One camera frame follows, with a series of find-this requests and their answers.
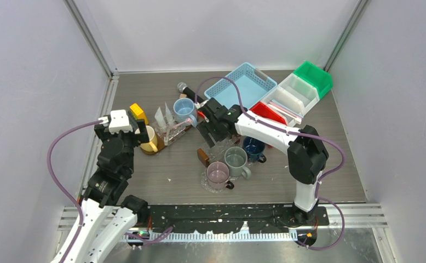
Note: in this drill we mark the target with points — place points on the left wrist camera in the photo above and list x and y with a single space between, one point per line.
117 121

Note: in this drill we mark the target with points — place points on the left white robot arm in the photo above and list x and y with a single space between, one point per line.
101 222

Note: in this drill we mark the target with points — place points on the red plastic bin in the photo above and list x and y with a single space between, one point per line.
265 111

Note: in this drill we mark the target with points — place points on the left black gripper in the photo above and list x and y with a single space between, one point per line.
104 132

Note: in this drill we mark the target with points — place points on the yellow mug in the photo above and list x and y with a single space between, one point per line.
152 145

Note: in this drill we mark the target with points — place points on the pink cap toothpaste tube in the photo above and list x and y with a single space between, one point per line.
160 120

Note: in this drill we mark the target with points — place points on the dark blue mug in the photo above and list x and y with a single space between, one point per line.
254 150

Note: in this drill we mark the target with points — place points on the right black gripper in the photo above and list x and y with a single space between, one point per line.
205 132

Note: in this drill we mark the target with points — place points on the green plastic bin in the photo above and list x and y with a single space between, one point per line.
315 76

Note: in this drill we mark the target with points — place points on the yellow building brick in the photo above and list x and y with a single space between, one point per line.
138 113

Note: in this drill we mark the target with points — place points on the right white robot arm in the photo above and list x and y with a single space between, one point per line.
306 154

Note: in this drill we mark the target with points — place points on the grey toothbrush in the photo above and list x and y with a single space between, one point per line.
167 136

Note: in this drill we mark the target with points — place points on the clear acrylic toothbrush holder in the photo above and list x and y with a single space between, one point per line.
174 134

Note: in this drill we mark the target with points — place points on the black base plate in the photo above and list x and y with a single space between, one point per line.
230 218

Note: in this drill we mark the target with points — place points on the black microphone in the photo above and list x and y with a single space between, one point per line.
189 93

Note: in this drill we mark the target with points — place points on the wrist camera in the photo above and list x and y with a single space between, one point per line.
199 107
117 121

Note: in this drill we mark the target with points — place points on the teal cap toothpaste tube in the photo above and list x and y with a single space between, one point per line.
169 117

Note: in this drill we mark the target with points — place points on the mauve mug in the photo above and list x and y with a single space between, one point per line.
218 173

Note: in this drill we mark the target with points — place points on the pink toothbrush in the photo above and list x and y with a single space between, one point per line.
183 124
285 111

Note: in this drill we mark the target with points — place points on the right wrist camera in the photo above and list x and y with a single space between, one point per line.
199 107

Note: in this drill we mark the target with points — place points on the light blue plastic basket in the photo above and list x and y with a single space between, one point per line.
252 83

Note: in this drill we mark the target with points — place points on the white plastic bin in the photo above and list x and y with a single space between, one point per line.
293 94

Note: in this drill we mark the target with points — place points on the light blue mug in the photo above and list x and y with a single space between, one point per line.
185 111

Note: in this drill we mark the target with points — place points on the grey mug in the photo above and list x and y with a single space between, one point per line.
236 159

